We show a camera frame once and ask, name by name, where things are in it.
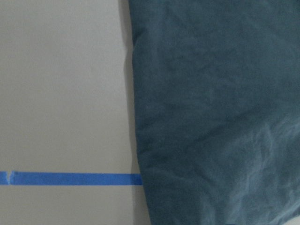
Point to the black graphic t-shirt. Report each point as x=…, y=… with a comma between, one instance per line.
x=217, y=110

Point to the brown paper table cover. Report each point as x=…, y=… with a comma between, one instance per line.
x=66, y=87

